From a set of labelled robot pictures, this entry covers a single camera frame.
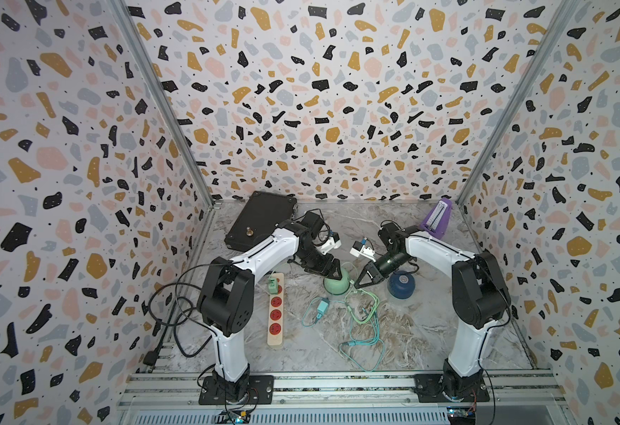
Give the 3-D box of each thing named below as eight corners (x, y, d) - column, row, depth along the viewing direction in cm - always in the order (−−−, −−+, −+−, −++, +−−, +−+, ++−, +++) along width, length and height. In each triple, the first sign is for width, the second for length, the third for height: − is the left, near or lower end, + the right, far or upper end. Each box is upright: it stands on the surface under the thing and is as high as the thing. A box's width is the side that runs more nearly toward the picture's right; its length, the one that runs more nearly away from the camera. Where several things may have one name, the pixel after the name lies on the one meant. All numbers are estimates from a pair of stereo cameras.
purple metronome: (422, 241, 109) (436, 211, 96) (418, 227, 114) (431, 197, 100) (438, 241, 109) (455, 211, 96) (434, 228, 114) (449, 197, 100)
